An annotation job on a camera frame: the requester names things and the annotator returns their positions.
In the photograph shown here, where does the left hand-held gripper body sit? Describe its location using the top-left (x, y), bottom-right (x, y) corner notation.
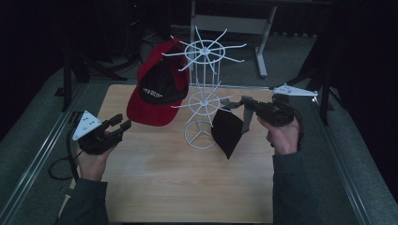
top-left (71, 110), bottom-right (124, 157)

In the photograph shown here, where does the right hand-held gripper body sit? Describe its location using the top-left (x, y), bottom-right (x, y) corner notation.
top-left (257, 82), bottom-right (319, 128)

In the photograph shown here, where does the grey sun visor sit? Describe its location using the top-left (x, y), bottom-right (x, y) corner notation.
top-left (210, 96), bottom-right (256, 160)

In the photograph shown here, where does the red baseball cap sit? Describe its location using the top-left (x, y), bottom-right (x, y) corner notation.
top-left (126, 37), bottom-right (191, 128)

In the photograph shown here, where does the white wire hat rack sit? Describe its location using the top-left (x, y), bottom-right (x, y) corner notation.
top-left (161, 25), bottom-right (248, 151)

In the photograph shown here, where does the person's right hand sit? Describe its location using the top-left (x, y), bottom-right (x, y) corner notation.
top-left (257, 115), bottom-right (303, 157)

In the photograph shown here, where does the person's left hand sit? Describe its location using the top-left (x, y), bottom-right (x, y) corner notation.
top-left (75, 132), bottom-right (119, 183)

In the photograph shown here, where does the black tripod stand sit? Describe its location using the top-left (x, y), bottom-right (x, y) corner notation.
top-left (60, 51), bottom-right (129, 113)
top-left (269, 59), bottom-right (335, 127)

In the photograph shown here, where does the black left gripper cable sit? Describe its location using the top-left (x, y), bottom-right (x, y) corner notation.
top-left (48, 125), bottom-right (83, 182)

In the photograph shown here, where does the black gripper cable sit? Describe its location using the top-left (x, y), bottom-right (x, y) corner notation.
top-left (48, 125), bottom-right (83, 182)
top-left (292, 105), bottom-right (306, 152)

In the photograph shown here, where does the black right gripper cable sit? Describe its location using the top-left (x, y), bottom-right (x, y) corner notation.
top-left (292, 105), bottom-right (306, 152)

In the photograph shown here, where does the metal floor rail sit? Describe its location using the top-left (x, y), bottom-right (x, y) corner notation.
top-left (0, 82), bottom-right (88, 223)
top-left (311, 93), bottom-right (374, 225)

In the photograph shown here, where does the white metal desk frame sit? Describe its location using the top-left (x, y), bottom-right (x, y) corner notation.
top-left (186, 0), bottom-right (333, 79)

